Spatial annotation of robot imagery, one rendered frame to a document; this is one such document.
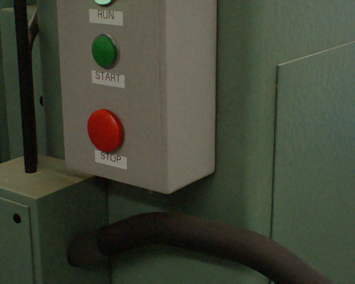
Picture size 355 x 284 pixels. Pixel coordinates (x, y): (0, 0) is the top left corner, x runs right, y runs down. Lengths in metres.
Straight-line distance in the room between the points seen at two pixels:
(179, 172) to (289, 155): 0.10
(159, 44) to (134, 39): 0.02
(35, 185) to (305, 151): 0.22
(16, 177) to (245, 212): 0.19
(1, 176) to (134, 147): 0.15
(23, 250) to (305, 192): 0.23
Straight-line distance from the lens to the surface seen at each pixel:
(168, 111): 0.46
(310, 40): 0.56
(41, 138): 0.71
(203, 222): 0.50
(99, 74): 0.49
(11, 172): 0.61
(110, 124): 0.48
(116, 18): 0.47
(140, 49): 0.47
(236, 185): 0.52
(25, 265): 0.58
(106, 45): 0.48
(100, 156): 0.51
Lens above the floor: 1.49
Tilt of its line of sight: 17 degrees down
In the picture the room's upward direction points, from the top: straight up
